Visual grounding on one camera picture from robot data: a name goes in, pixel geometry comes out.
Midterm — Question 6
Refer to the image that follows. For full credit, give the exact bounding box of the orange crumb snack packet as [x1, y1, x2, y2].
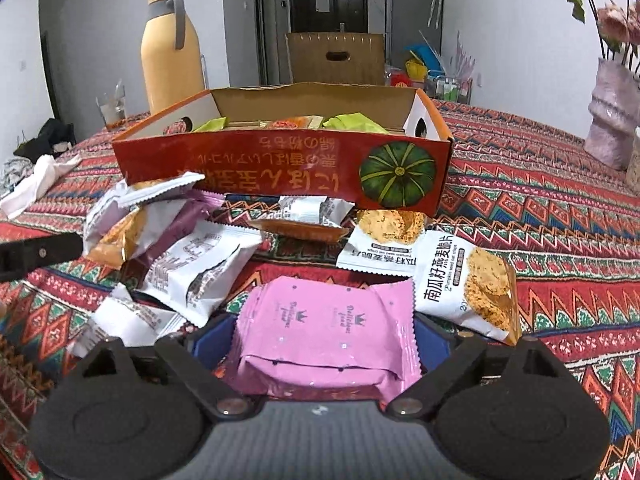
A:
[260, 116, 323, 131]

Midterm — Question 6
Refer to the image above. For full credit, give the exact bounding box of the plain white snack packet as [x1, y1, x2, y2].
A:
[67, 282, 186, 358]

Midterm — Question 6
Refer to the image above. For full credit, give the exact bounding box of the dark wooden door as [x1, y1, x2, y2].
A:
[288, 0, 368, 33]

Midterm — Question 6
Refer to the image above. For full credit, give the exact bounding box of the grey refrigerator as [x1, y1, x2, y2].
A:
[385, 0, 445, 68]

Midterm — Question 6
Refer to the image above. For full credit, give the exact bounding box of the white jagged-edge snack packet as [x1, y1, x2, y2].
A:
[82, 171, 207, 256]

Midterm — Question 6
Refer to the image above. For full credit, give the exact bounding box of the small white grey-print packet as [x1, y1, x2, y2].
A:
[277, 195, 356, 228]

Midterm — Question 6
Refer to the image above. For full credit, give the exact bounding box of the purple decorative grass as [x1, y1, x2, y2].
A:
[450, 30, 476, 81]

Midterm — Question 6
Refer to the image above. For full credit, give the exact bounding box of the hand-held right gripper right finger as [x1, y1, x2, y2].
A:
[389, 316, 581, 421]

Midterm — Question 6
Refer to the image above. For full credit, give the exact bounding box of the dried rose bouquet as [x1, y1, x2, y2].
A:
[557, 0, 640, 73]

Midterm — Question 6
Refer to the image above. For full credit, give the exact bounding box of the brown cardboard box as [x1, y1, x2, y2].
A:
[285, 31, 386, 86]

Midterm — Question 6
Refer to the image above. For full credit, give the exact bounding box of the white cloth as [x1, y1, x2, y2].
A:
[0, 154, 83, 220]

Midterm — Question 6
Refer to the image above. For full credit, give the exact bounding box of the grey clothes pile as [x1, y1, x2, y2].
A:
[0, 157, 31, 196]

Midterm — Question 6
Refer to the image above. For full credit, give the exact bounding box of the flat brown snack packet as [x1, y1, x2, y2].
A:
[247, 219, 351, 244]

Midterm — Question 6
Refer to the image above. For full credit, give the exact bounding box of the yellow thermos jug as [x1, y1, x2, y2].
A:
[140, 0, 206, 116]

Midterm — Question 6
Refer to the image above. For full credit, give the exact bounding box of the dark purple snack packet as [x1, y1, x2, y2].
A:
[125, 194, 226, 271]

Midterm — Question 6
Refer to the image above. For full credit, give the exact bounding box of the green snack packet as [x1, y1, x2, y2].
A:
[192, 116, 231, 133]
[322, 112, 391, 135]

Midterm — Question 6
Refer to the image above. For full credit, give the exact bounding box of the red pumpkin-print cardboard box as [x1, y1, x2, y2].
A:
[111, 82, 453, 218]

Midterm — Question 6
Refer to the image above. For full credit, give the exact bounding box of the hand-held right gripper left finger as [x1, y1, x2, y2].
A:
[57, 312, 253, 422]

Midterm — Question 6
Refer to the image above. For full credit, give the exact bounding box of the pink ceramic vase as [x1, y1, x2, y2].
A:
[584, 57, 640, 171]

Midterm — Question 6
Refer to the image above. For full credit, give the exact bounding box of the blue plastic item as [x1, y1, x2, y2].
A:
[405, 42, 443, 78]

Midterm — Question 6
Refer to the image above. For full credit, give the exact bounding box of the pink snack packet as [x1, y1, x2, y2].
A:
[227, 276, 423, 401]

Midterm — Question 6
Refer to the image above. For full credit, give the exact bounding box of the clear drinking glass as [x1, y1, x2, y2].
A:
[96, 80, 128, 132]

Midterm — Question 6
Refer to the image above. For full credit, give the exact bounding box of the white oat crisp packet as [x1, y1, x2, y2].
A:
[412, 230, 522, 347]

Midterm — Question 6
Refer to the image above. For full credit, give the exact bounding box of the large white grey-print packet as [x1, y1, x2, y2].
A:
[135, 220, 266, 328]

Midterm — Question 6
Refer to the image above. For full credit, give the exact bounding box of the black bag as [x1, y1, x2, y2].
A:
[14, 117, 78, 163]

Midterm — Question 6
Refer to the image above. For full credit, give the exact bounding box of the wire rack with bottles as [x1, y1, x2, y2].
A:
[427, 75, 473, 103]

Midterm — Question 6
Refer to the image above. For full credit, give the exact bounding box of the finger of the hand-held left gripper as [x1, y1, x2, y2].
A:
[0, 232, 84, 283]

